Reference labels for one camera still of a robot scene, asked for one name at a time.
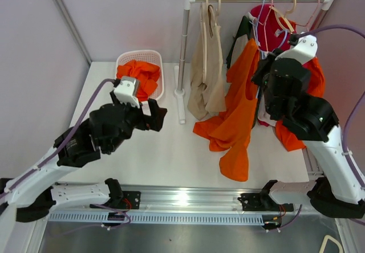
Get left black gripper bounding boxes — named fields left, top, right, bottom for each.
left=108, top=90, right=167, bottom=153

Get light blue wire hanger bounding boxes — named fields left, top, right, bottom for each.
left=252, top=29, right=289, bottom=51

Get orange t shirt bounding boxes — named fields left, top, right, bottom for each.
left=193, top=39, right=259, bottom=182
left=116, top=60, right=160, bottom=102

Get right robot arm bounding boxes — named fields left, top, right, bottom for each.
left=252, top=48, right=364, bottom=219

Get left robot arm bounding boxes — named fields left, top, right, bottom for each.
left=1, top=94, right=167, bottom=223

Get magenta t shirt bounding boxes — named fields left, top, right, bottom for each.
left=250, top=5, right=291, bottom=51

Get beige t shirt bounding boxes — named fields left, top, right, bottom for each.
left=188, top=3, right=226, bottom=120

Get wooden hanger on magenta shirt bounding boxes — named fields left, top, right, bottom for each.
left=269, top=0, right=297, bottom=33

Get beige shirt wooden hanger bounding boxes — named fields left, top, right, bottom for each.
left=216, top=0, right=221, bottom=18

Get white garment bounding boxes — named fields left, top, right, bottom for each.
left=247, top=13, right=277, bottom=127

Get white perforated plastic basket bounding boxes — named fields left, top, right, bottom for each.
left=116, top=50, right=164, bottom=102

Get dark green garment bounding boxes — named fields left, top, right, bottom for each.
left=226, top=15, right=253, bottom=69

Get far right orange garment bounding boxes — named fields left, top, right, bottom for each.
left=275, top=56, right=326, bottom=152

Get clothes rack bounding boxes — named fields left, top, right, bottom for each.
left=174, top=0, right=334, bottom=124

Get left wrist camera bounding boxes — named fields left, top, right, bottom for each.
left=113, top=76, right=140, bottom=109

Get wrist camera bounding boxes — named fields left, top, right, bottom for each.
left=113, top=76, right=140, bottom=109
left=276, top=34, right=318, bottom=65

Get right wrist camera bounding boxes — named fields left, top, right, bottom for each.
left=276, top=34, right=318, bottom=65

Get pink wire hanger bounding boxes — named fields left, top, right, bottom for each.
left=296, top=0, right=321, bottom=31

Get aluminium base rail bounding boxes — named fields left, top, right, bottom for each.
left=43, top=186, right=326, bottom=227

